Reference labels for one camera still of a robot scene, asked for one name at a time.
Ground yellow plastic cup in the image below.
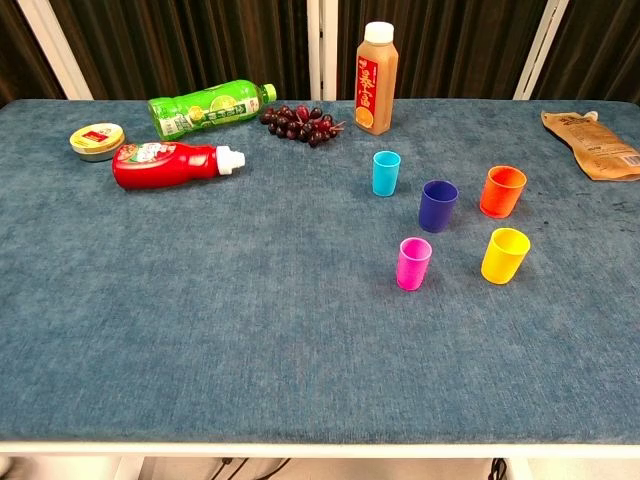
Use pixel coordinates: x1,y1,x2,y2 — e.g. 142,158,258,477
480,227,532,286

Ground brown juice bottle white cap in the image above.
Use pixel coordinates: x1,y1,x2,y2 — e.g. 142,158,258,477
354,21,400,137

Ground pink plastic cup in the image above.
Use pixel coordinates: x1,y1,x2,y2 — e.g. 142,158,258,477
396,236,433,292

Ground round yellow tin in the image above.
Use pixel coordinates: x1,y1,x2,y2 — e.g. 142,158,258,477
69,122,127,163

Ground bunch of purple grapes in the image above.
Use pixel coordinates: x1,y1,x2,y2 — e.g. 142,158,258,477
259,103,347,149

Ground white table frame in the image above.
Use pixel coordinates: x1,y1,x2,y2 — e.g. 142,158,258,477
0,439,640,480

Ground red ketchup bottle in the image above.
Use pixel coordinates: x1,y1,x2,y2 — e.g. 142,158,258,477
111,141,247,191

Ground dark blue plastic cup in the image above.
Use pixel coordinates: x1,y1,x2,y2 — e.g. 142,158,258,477
418,179,460,234

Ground cyan plastic cup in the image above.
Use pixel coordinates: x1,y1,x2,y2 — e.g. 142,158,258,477
371,150,402,198

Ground green drink bottle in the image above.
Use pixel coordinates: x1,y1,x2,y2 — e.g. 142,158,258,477
147,78,278,141

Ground large orange plastic cup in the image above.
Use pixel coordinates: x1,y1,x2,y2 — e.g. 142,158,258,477
479,165,528,220

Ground brown spouted pouch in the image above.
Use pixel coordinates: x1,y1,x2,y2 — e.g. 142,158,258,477
540,110,640,182

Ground blue table cloth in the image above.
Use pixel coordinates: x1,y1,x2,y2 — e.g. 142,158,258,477
0,98,640,446

